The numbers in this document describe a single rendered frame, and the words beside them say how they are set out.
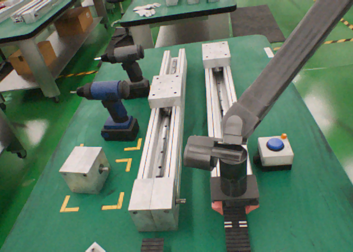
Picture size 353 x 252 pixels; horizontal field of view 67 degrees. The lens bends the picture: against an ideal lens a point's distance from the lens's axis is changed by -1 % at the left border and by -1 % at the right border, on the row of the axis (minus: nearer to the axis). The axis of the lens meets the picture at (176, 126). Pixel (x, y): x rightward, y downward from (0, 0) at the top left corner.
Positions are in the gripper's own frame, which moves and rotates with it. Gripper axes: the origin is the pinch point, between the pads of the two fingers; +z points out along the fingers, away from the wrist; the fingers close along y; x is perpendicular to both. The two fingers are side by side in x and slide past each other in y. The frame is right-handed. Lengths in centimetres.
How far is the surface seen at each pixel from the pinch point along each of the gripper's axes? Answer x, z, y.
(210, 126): -24.8, -6.6, 4.1
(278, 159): -13.1, -2.9, -13.1
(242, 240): 8.2, -0.7, -0.9
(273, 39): -283, 78, -77
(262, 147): -16.9, -4.2, -9.7
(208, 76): -56, -7, 4
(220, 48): -71, -11, -3
